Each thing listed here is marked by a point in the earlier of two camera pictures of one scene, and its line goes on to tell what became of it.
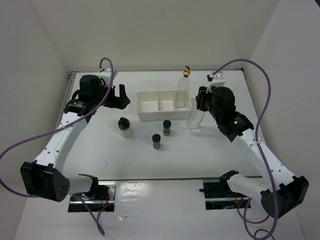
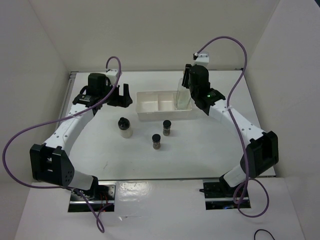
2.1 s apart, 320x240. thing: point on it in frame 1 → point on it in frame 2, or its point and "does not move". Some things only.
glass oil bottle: x=183 y=92 does not move
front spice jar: x=156 y=139 does not move
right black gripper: x=201 y=97 → x=185 y=82
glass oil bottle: x=195 y=117 → x=181 y=96
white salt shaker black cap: x=124 y=125 does not move
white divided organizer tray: x=160 y=106 does not move
